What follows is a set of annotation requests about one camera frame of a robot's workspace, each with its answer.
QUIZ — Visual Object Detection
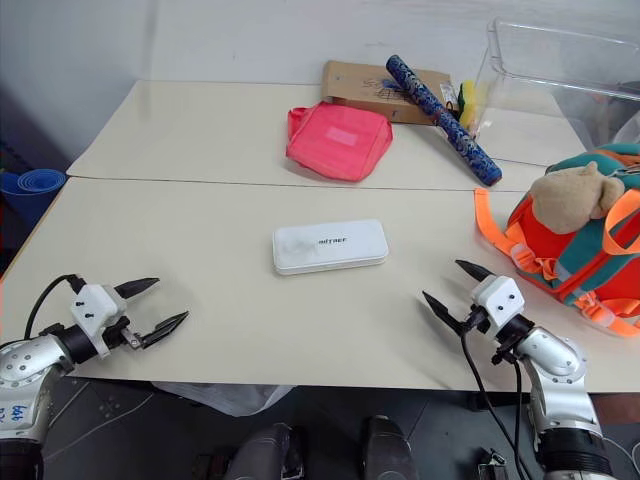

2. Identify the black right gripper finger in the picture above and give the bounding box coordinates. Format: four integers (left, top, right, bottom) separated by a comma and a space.
454, 258, 497, 295
421, 290, 470, 338

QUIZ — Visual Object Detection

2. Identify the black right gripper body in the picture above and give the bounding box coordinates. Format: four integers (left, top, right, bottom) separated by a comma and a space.
461, 299, 494, 337

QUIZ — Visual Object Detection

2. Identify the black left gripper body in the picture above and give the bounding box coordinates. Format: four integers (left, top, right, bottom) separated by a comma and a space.
102, 315, 147, 351

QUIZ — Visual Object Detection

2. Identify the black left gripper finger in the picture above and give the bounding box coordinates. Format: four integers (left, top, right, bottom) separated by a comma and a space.
140, 310, 191, 350
113, 277, 162, 301

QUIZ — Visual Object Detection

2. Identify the orange teal plush backpack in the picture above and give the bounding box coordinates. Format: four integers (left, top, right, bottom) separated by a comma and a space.
473, 143, 640, 339

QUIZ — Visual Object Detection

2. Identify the white rectangular case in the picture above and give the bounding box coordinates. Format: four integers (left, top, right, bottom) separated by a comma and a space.
271, 218, 391, 278

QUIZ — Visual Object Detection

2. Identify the white plastic bag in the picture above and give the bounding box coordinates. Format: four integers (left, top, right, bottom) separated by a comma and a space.
151, 381, 294, 418

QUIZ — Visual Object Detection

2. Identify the blue rolled foam mat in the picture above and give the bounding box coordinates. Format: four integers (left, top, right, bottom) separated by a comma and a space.
0, 168, 68, 227

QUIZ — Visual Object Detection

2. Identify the small metal black clip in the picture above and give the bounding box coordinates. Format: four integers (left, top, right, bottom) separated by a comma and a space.
477, 448, 507, 480

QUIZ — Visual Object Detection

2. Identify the dark rounded shape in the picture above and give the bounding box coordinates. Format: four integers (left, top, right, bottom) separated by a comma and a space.
361, 414, 419, 480
233, 422, 307, 480

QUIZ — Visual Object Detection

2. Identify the blue patterned scroll roll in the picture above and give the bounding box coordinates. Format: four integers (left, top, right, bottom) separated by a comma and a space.
384, 54, 504, 188

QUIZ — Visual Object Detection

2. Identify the yellow green sponge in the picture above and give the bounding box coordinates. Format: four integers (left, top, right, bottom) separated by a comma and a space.
458, 79, 489, 134

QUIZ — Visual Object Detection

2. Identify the pink fabric pouch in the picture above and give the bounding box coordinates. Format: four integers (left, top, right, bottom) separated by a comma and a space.
285, 100, 395, 185

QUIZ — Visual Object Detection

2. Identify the clear plastic bin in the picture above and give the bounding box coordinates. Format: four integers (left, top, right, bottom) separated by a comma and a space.
471, 16, 640, 167

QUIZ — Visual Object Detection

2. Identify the brown cardboard box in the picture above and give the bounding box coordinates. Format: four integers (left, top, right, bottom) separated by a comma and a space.
320, 59, 459, 127

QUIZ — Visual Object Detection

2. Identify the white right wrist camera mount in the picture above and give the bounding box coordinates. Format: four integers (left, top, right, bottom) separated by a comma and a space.
470, 274, 526, 332

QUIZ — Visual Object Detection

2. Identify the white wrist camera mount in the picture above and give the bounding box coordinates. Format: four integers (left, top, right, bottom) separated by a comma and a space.
470, 274, 526, 332
68, 283, 129, 359

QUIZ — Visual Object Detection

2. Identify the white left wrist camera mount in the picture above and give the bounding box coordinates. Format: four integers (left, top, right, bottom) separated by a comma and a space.
68, 283, 129, 359

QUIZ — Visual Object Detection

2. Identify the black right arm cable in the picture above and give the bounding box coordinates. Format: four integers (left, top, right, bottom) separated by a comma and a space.
461, 308, 532, 480

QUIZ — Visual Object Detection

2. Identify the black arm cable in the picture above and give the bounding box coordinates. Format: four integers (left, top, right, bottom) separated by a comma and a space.
24, 273, 89, 342
461, 308, 532, 480

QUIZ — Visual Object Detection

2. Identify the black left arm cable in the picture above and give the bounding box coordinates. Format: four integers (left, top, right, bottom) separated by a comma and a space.
24, 273, 89, 342

